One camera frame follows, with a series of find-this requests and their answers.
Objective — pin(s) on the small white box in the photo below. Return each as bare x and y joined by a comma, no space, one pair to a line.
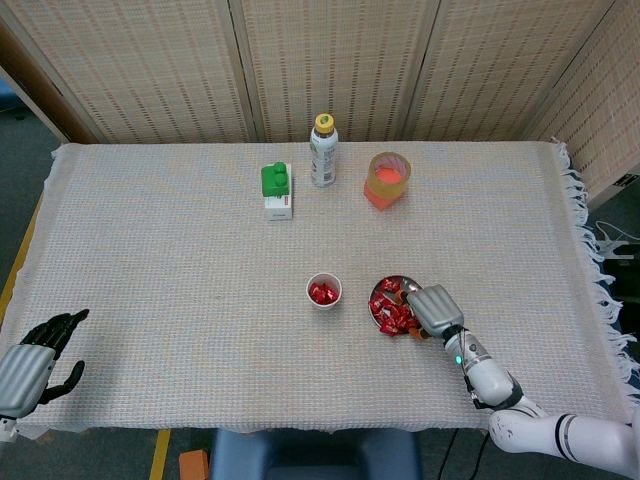
278,211

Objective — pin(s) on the black power socket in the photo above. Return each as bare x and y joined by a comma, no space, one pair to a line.
631,181

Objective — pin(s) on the small orange foam block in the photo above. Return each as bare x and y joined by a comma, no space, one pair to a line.
194,465

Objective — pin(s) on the beige woven tablecloth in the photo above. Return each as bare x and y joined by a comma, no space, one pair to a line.
175,275

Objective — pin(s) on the right orange-tipped robot hand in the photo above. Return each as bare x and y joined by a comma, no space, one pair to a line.
435,310

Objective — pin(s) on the woven bamboo folding screen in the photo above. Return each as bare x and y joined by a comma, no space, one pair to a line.
150,75

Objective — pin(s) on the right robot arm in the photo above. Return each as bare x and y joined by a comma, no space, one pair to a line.
492,382

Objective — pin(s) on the blue padded seat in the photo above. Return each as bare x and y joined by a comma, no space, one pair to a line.
315,455

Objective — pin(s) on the orange drink cup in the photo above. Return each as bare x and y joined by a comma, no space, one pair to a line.
406,175

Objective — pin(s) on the red candy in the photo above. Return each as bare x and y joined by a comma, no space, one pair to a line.
387,327
379,304
316,293
330,292
397,312
386,286

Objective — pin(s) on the white bottle yellow cap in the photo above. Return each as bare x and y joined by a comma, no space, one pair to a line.
323,160

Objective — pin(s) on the left black-fingered robot hand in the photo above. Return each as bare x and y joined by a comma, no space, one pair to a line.
25,380

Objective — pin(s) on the white paper cup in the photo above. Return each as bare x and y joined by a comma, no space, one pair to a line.
325,277

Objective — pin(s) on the blue furniture piece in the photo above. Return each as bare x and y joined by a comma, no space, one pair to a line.
6,97

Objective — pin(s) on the metal bowl of red candies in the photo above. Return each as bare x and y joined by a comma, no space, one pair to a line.
406,283

